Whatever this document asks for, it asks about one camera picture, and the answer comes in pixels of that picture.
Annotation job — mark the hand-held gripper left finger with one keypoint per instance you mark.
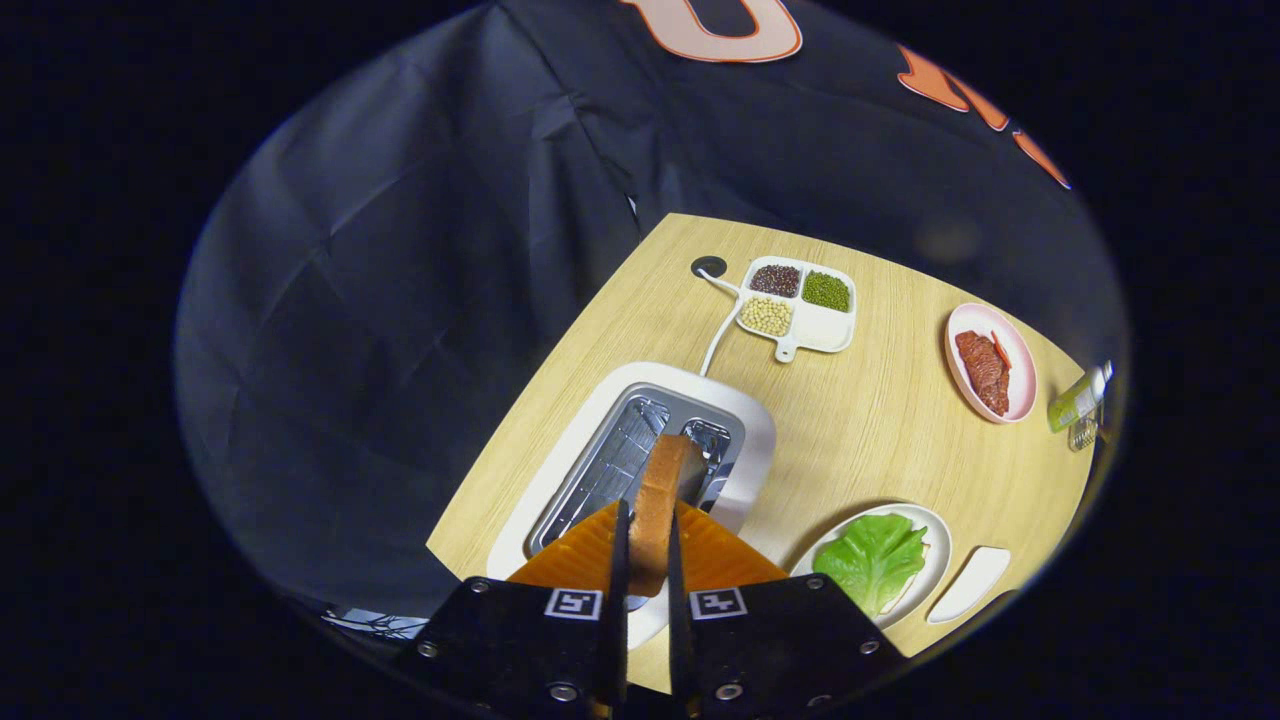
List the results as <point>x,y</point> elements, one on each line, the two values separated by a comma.
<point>620,560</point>

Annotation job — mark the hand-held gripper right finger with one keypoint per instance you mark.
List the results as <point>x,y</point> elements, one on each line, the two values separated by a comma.
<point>678,560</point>

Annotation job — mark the toasted bread slice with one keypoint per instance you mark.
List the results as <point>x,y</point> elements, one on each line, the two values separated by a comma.
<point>655,510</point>

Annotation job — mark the green lettuce leaf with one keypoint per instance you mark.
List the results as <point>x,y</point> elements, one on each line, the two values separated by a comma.
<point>870,560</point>

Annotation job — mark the white toaster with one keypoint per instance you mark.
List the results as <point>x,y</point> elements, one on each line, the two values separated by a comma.
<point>760,440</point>

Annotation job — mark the pile of yellow soybeans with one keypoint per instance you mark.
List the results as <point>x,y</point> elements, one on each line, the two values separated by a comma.
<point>766,316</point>

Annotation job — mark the white round plate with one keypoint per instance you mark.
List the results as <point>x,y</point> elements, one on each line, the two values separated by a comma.
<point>940,570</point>

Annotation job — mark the white divided dish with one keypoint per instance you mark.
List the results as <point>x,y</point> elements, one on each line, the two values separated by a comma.
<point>825,330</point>

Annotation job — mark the white square dish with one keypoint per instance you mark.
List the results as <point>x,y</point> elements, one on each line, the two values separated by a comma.
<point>970,585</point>

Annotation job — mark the pile of dark red beans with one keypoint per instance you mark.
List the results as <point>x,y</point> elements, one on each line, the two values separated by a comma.
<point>775,280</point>

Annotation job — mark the pile of green beans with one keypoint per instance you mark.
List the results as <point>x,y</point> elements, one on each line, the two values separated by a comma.
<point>826,291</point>

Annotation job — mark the black backdrop cloth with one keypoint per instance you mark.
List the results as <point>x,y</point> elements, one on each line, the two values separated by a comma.
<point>400,300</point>

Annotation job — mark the pink plate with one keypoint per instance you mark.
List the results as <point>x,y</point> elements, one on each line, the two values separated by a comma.
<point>1020,385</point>

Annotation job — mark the red sausage slice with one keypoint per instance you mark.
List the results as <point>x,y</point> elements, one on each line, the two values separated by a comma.
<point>1001,350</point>

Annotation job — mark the silver green drink bottle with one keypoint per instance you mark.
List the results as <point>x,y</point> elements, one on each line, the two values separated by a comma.
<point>1078,400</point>

